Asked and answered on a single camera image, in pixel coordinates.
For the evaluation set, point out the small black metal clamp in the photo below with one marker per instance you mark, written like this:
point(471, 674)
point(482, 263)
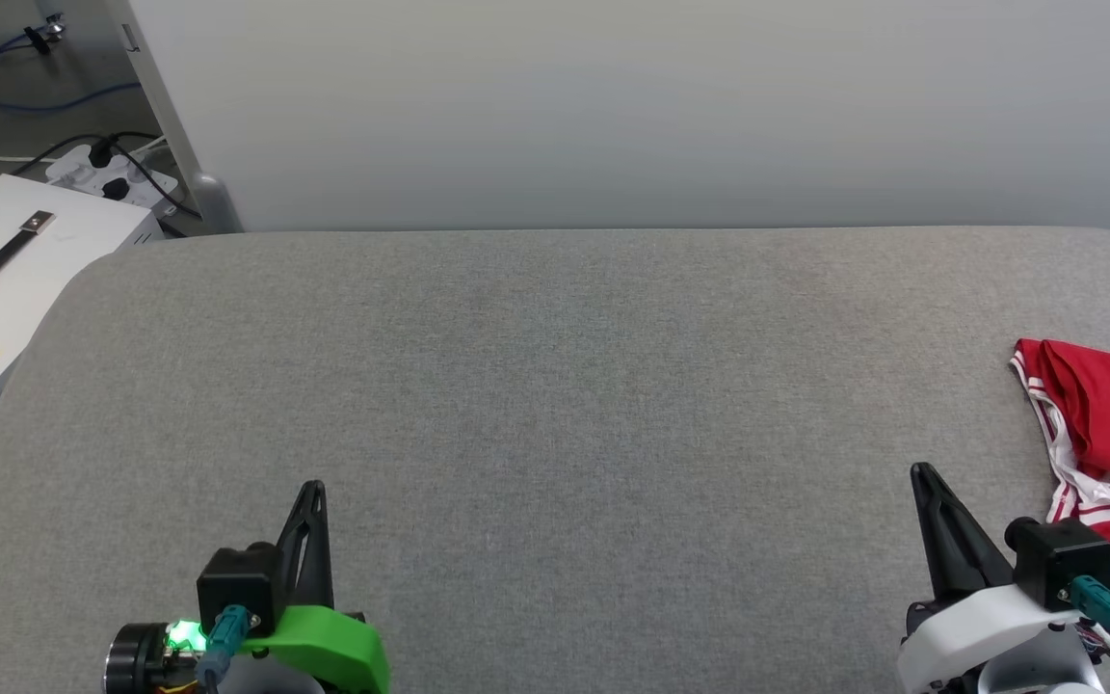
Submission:
point(44, 34)

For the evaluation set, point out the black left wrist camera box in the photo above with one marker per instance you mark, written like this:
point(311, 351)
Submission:
point(239, 583)

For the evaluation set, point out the white equipment case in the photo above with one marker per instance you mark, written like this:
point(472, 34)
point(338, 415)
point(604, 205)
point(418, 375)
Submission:
point(64, 270)

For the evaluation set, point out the grey partition foot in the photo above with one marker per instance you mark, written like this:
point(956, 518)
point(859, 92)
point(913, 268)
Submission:
point(216, 202)

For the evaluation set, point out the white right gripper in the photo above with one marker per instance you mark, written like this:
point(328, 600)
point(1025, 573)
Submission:
point(989, 646)

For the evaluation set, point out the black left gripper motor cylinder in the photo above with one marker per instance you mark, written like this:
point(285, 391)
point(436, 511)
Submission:
point(131, 660)

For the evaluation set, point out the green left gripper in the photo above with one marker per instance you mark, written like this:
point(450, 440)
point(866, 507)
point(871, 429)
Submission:
point(333, 651)

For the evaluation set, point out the white power strip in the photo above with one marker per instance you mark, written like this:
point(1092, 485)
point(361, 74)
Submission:
point(73, 172)

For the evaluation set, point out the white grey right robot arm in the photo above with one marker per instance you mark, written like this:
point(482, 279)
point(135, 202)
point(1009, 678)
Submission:
point(1046, 683)

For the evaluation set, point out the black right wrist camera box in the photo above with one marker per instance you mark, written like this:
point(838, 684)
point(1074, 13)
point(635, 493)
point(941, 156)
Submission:
point(1061, 559)

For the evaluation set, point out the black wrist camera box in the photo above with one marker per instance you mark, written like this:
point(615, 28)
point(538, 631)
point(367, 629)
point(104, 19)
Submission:
point(239, 583)
point(1061, 559)

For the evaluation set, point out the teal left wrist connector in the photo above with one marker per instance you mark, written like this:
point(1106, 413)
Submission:
point(225, 641)

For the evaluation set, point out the white partition panel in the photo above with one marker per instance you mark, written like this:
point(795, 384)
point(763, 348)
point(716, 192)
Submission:
point(613, 106)

